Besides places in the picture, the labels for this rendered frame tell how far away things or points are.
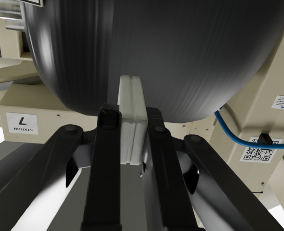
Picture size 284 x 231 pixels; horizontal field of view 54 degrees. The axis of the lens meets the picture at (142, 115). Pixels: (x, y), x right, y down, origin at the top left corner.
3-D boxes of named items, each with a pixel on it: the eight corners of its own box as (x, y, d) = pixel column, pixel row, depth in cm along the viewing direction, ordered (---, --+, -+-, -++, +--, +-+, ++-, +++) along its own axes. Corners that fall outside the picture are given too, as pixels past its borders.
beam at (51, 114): (193, 122, 90) (182, 156, 99) (180, 83, 111) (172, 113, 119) (-5, 105, 83) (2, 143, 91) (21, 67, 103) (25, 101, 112)
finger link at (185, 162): (148, 151, 13) (207, 155, 14) (141, 105, 18) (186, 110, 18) (144, 175, 14) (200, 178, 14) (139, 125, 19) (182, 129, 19)
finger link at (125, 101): (128, 165, 16) (114, 164, 16) (126, 110, 22) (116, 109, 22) (134, 119, 15) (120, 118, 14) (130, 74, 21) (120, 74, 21)
